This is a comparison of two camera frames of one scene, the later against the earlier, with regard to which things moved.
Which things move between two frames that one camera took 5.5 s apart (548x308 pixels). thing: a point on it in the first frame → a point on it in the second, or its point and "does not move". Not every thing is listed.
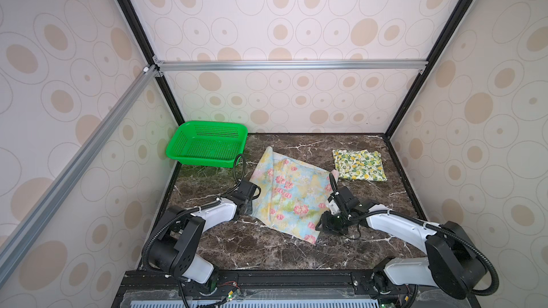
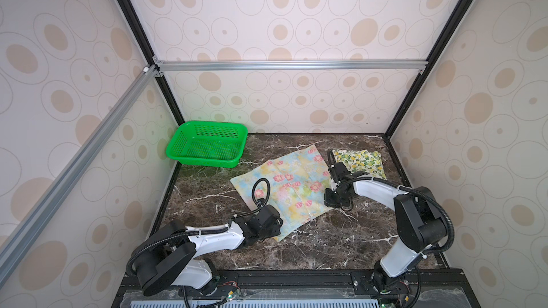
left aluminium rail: x=19 y=241 does not move
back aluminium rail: x=160 y=65 does not move
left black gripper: x=249 y=208 → x=275 y=228
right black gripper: x=325 y=226 → x=329 y=202
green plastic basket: x=208 y=142 does not move
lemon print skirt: x=362 y=165 does not move
